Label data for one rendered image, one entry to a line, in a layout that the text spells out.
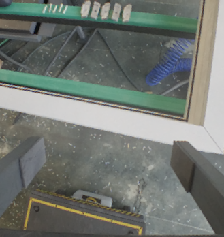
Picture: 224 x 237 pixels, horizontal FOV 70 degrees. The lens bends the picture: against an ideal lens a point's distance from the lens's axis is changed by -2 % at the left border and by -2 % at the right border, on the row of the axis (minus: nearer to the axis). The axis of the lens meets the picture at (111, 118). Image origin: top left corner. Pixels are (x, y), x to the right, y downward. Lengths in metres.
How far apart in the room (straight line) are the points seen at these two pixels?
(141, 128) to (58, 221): 0.88
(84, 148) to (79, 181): 0.25
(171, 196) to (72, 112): 1.11
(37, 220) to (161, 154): 0.90
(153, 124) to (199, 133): 0.09
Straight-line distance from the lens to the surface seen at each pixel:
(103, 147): 1.28
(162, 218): 1.38
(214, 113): 0.36
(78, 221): 1.07
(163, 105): 0.41
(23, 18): 0.66
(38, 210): 1.15
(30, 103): 0.40
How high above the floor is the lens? 1.26
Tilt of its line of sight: 79 degrees down
